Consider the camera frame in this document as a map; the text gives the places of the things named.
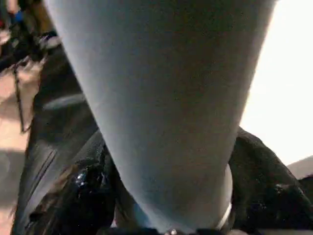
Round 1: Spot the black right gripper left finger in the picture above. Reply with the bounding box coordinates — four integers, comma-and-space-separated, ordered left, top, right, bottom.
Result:
13, 129, 120, 235

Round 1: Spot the white plastic table leg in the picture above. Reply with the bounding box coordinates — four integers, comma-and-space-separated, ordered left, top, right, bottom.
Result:
44, 0, 280, 234

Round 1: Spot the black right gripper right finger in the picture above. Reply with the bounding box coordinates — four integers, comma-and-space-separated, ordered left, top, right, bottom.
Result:
228, 126, 313, 235

